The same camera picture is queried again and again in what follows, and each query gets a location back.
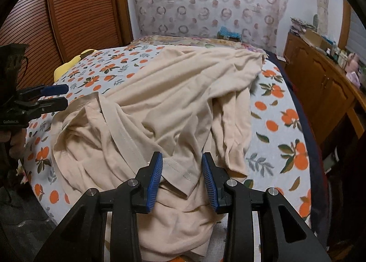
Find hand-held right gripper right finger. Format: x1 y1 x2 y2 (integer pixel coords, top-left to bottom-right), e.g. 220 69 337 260
202 152 323 262

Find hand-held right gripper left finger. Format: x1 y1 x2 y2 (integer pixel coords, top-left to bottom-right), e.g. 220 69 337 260
34 151 164 262

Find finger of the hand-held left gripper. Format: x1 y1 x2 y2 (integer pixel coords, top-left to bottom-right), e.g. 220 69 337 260
17 97 69 115
22 84 70 100

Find pale peach printed t-shirt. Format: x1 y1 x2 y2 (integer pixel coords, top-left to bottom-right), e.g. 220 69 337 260
51 46 265 262

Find person's left hand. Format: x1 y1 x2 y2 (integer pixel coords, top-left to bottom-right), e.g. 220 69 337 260
0 127 27 160

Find yellow plush toy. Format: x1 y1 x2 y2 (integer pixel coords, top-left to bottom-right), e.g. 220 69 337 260
54 49 96 81

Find orange fruit print bedsheet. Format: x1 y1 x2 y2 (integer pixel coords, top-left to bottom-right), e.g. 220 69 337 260
16 45 312 262

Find ribbed wooden wardrobe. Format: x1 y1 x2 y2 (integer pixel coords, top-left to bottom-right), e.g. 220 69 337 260
0 0 132 94

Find dark patterned cloth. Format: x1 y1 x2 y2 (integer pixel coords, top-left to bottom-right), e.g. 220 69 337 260
0 159 58 262

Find floral quilt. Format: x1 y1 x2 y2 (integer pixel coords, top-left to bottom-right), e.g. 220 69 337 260
130 35 266 57

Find teal fluffy item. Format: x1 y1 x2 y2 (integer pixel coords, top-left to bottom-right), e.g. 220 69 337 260
217 26 241 40

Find wooden cabinet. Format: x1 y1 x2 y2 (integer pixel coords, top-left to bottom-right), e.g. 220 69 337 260
284 32 366 142

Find cardboard box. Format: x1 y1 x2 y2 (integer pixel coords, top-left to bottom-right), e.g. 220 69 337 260
301 29 329 49

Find pink tissue box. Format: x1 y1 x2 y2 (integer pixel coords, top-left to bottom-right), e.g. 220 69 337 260
345 71 361 84

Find pile of papers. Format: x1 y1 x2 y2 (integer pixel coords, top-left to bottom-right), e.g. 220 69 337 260
290 17 315 35

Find pink kettle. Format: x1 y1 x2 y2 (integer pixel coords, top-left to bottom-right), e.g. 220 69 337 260
347 53 360 74

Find grey window blinds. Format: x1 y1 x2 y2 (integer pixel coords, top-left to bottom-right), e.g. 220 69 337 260
349 7 366 54

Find cream lace curtain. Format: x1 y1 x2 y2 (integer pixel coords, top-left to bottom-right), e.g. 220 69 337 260
315 0 329 34

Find wooden window frame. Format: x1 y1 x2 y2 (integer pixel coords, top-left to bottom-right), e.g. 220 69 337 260
340 0 351 49

